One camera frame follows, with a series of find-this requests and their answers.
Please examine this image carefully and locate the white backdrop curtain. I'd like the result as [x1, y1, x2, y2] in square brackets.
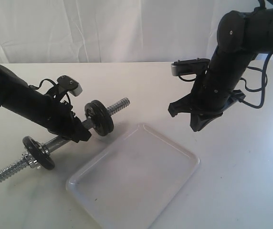
[0, 0, 259, 63]

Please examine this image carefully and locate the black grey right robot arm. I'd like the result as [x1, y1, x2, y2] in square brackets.
[168, 0, 273, 132]

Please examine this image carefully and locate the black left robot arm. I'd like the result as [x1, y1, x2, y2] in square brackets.
[0, 64, 91, 143]

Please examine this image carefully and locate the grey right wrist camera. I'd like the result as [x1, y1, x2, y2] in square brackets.
[171, 58, 210, 82]

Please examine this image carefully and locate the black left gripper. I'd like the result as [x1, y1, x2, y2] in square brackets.
[37, 96, 91, 143]

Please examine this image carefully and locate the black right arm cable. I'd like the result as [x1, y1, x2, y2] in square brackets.
[179, 0, 273, 109]

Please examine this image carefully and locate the black weight plate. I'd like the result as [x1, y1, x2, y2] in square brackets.
[84, 100, 109, 136]
[97, 102, 114, 134]
[22, 136, 55, 170]

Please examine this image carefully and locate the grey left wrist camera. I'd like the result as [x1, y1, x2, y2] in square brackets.
[47, 75, 83, 101]

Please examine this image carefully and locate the white rectangular plastic tray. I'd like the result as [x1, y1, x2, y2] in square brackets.
[66, 123, 200, 229]

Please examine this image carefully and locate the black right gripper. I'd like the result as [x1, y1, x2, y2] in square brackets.
[168, 81, 246, 132]

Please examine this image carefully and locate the chrome threaded dumbbell bar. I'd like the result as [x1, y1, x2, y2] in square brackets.
[0, 97, 130, 183]

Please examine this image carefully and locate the chrome spinlock collar nut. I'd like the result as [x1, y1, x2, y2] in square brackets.
[23, 148, 50, 169]

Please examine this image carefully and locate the black left camera cable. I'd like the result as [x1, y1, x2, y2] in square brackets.
[29, 78, 74, 108]

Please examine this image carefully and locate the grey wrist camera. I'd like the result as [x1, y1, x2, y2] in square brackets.
[47, 75, 83, 101]
[171, 58, 210, 82]

